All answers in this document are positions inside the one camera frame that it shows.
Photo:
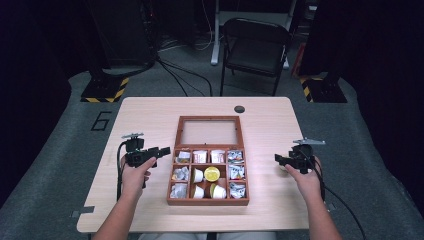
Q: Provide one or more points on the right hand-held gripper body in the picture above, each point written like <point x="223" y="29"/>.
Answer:
<point x="301" y="158"/>

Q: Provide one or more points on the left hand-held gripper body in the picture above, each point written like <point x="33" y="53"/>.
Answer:
<point x="136" y="153"/>

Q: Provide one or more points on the wooden box with glass lid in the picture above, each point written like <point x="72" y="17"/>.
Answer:
<point x="208" y="202"/>

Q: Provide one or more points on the person's right hand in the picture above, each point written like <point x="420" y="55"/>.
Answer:
<point x="310" y="185"/>

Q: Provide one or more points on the person's left hand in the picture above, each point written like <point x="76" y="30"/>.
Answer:
<point x="133" y="181"/>

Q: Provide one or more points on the white yellow packet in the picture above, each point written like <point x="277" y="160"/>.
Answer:
<point x="182" y="157"/>

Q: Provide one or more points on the silver foil packet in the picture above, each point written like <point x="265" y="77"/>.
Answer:
<point x="180" y="173"/>
<point x="237" y="190"/>
<point x="235" y="156"/>
<point x="179" y="190"/>

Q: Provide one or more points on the white red packet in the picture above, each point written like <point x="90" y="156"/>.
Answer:
<point x="200" y="156"/>
<point x="217" y="156"/>

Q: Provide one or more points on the white creamer cup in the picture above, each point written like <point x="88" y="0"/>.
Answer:
<point x="197" y="175"/>
<point x="198" y="192"/>

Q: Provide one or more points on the foil packet with orange print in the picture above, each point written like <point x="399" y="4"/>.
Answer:
<point x="236" y="172"/>

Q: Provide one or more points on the yellow lid creamer cup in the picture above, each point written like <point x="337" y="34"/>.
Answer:
<point x="212" y="173"/>

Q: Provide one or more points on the grey tape piece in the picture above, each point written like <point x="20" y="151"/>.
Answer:
<point x="332" y="207"/>
<point x="83" y="211"/>

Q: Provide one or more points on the black table grommet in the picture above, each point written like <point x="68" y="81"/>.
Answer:
<point x="239" y="109"/>

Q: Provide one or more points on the white cup with yellow rim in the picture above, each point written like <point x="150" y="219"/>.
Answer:
<point x="218" y="191"/>

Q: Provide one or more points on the striped black stand base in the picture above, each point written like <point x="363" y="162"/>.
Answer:
<point x="101" y="90"/>
<point x="325" y="91"/>

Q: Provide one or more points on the grey floor mat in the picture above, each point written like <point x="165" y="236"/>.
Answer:
<point x="50" y="166"/>

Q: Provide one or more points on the black folding chair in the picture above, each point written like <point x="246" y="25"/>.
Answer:
<point x="255" y="53"/>

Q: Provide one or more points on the black curtain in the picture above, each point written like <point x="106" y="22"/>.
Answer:
<point x="30" y="83"/>
<point x="386" y="83"/>

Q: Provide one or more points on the dark equipment cabinet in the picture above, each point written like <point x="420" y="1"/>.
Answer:
<point x="123" y="33"/>

